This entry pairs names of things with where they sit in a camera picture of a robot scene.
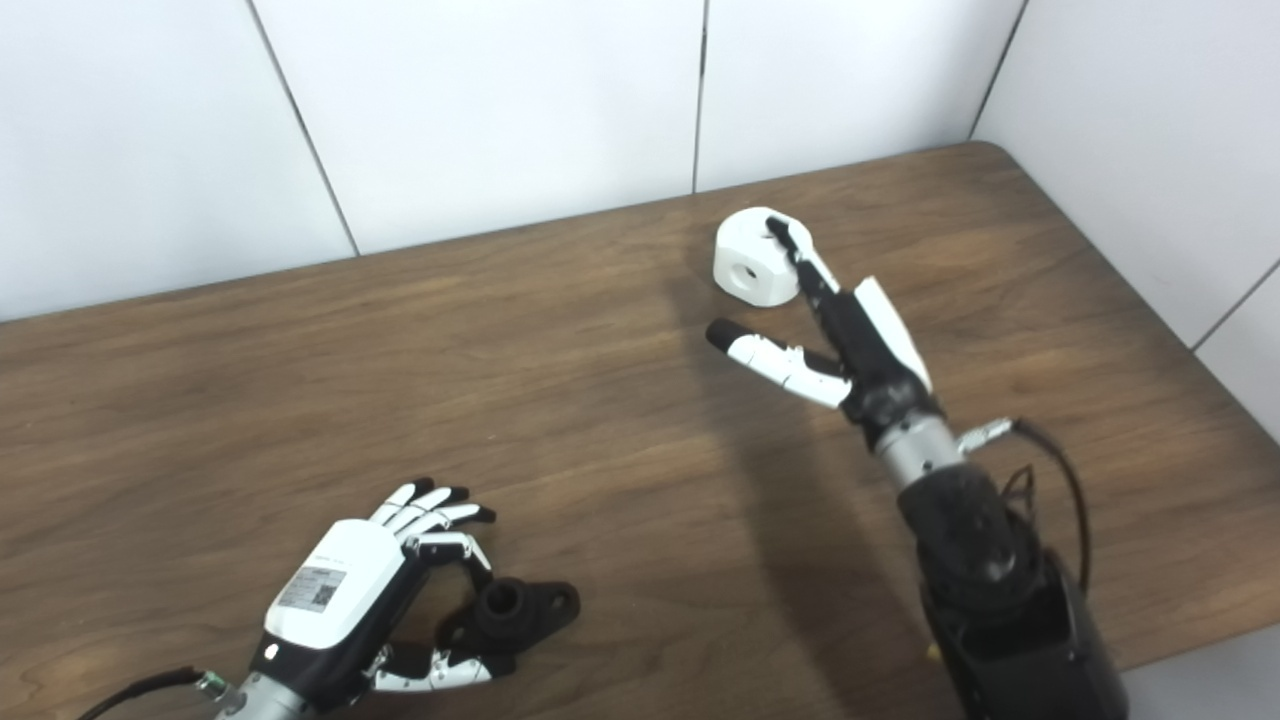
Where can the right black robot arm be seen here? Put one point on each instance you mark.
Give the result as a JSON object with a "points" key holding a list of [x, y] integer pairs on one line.
{"points": [[1000, 600]]}

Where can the black flanged holder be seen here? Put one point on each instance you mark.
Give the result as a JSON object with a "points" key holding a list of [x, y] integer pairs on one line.
{"points": [[530, 605]]}

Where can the round white piece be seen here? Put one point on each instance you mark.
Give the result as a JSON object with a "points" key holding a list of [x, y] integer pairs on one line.
{"points": [[745, 250]]}

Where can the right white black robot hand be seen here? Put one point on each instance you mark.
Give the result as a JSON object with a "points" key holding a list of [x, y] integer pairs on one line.
{"points": [[870, 350]]}

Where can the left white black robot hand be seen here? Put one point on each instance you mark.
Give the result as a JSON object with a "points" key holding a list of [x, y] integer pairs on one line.
{"points": [[335, 580]]}

